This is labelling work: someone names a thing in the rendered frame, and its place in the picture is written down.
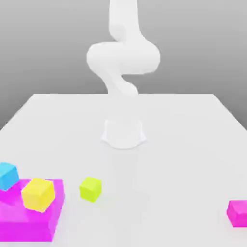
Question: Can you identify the small lime cube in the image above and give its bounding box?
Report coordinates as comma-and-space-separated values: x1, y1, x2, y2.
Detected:
79, 176, 102, 203

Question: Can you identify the small yellow cube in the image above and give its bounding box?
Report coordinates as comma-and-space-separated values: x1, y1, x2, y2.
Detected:
20, 178, 56, 213

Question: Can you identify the large magenta box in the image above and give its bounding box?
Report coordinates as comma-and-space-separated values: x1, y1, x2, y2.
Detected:
0, 179, 66, 243

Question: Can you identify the small magenta cube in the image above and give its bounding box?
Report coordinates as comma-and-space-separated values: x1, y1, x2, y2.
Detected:
226, 200, 247, 228

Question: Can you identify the small blue cube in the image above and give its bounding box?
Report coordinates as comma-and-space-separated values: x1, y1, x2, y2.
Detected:
0, 162, 20, 192

